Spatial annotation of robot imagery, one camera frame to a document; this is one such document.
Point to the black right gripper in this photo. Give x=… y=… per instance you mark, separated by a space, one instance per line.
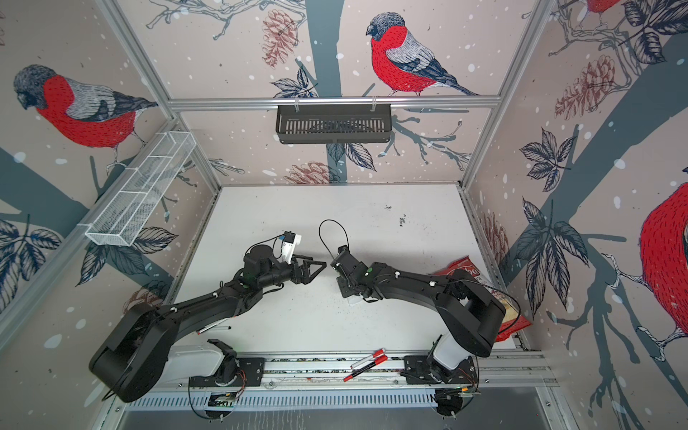
x=344 y=288

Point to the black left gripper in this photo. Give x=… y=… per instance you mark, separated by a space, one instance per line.
x=305 y=278

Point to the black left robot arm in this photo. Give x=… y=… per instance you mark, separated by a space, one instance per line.
x=132 y=359

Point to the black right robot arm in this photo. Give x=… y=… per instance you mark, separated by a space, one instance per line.
x=470 y=312

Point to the red marker pen upper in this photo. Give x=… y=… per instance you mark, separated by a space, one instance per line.
x=369 y=358

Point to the red marker pen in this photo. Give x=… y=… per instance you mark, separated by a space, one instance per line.
x=369 y=358
x=357 y=372

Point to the red marker pen lower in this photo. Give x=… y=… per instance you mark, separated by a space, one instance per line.
x=357 y=372

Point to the small red pen on table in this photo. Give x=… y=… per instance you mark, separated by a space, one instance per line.
x=211 y=326

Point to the red chips bag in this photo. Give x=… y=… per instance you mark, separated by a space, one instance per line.
x=514 y=321

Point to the aluminium horizontal crossbar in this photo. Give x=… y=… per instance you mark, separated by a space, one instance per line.
x=421 y=102

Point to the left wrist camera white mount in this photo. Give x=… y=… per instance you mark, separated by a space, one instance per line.
x=289 y=242

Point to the black wall basket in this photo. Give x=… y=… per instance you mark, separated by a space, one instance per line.
x=336 y=124

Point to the white wire mesh basket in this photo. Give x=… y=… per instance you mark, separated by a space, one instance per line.
x=128 y=211

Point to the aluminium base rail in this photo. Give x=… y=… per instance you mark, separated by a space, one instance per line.
x=312 y=382

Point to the aluminium frame corner post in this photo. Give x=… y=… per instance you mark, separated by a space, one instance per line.
x=115 y=17

